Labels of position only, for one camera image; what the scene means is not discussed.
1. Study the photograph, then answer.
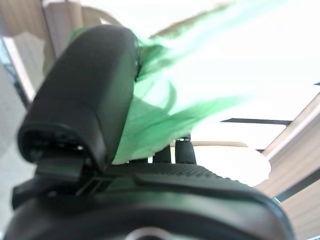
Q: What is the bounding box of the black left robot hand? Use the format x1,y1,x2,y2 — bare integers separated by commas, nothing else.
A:
0,24,296,240

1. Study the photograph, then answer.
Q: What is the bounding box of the green white napa cabbage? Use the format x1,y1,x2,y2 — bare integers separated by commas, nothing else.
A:
68,0,301,166

